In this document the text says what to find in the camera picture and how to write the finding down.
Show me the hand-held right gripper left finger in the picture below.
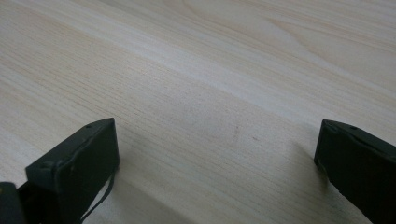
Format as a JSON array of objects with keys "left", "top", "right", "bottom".
[{"left": 24, "top": 117, "right": 121, "bottom": 224}]

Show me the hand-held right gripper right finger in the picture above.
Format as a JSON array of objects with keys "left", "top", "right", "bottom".
[{"left": 313, "top": 119, "right": 396, "bottom": 224}]

